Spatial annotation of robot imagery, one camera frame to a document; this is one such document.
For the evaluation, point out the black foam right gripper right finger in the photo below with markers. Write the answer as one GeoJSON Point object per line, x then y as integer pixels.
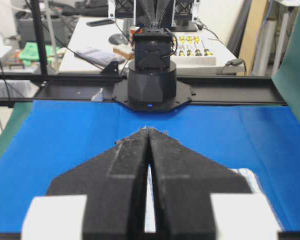
{"type": "Point", "coordinates": [201, 199]}

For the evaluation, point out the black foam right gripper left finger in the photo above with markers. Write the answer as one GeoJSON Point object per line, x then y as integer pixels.
{"type": "Point", "coordinates": [100, 199]}

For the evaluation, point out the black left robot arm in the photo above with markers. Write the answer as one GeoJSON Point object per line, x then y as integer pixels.
{"type": "Point", "coordinates": [154, 86]}

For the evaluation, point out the white blue striped towel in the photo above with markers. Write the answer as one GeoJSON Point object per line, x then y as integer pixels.
{"type": "Point", "coordinates": [150, 216]}

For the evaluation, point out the blue table cloth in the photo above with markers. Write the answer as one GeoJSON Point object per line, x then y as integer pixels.
{"type": "Point", "coordinates": [46, 138]}

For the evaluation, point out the grey folded cloth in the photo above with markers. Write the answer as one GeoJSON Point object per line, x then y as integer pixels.
{"type": "Point", "coordinates": [99, 57]}

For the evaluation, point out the white screwdriver set tray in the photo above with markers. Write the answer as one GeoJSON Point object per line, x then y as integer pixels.
{"type": "Point", "coordinates": [193, 49]}

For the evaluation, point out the green backdrop sheet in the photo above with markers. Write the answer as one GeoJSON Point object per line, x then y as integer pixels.
{"type": "Point", "coordinates": [287, 79]}

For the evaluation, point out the black computer mouse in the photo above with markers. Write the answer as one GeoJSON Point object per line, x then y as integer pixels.
{"type": "Point", "coordinates": [118, 39]}

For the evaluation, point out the green plastic crate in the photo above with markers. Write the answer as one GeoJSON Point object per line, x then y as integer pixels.
{"type": "Point", "coordinates": [30, 53]}

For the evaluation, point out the white work desk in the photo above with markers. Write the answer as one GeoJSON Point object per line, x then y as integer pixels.
{"type": "Point", "coordinates": [148, 50]}

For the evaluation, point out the black monitor stand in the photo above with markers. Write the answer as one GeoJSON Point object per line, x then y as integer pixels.
{"type": "Point", "coordinates": [161, 14]}

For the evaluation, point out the black octagonal left base plate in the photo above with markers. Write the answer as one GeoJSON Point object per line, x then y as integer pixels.
{"type": "Point", "coordinates": [184, 94]}

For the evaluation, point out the black aluminium frame rail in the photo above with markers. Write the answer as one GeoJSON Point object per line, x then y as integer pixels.
{"type": "Point", "coordinates": [204, 91]}

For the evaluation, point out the black vertical frame post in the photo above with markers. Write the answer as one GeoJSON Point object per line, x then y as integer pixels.
{"type": "Point", "coordinates": [39, 33]}

